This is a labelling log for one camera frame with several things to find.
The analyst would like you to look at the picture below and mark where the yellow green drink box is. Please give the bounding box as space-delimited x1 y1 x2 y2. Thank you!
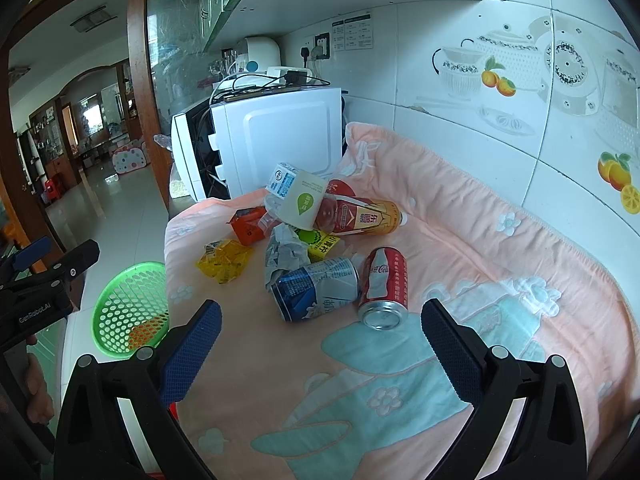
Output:
295 229 341 262

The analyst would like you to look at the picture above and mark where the orange snack wrapper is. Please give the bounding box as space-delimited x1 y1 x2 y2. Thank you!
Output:
229 206 270 246

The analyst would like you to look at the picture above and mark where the wall power socket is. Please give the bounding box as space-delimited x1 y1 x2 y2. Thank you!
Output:
312 32 331 60

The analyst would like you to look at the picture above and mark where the white paper cup green logo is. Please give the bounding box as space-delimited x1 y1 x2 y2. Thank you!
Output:
278 170 328 231

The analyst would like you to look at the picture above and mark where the yellow energy drink bottle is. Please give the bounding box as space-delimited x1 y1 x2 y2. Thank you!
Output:
314 194 408 236

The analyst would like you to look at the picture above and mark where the red plastic cup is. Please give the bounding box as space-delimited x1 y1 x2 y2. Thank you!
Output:
326 179 356 197

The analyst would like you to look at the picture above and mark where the pink patterned towel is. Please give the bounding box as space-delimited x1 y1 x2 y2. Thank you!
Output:
164 123 639 479

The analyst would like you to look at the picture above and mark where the red cola can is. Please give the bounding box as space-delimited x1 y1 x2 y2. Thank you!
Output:
358 246 409 332

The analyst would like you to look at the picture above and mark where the person's left hand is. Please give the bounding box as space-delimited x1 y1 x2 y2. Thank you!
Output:
24 352 54 425

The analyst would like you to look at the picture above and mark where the yellow crumpled wrapper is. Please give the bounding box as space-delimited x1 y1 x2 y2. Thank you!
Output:
195 240 254 285

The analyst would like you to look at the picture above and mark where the green plastic basket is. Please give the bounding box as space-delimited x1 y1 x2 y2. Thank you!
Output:
92 261 169 359

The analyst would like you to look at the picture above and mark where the red plastic stool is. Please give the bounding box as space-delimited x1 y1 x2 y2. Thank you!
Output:
43 174 65 204

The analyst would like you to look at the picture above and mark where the wall instruction sticker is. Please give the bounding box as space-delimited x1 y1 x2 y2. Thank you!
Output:
330 12 373 52

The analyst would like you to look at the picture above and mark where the white kettle appliance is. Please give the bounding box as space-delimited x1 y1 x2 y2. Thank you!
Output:
233 36 281 74

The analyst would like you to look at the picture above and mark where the white microwave oven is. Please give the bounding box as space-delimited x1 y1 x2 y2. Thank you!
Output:
170 86 343 202

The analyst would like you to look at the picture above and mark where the blue white milk carton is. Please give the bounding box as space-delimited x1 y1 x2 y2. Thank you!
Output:
266 162 298 200

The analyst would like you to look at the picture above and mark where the crushed blue silver can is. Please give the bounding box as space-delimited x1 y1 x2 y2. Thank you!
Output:
270 257 359 323

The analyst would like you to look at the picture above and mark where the black power adapter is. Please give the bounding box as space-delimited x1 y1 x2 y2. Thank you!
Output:
283 70 308 87

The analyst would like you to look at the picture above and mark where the pink polka dot play tent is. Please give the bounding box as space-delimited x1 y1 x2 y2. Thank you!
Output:
112 140 149 176

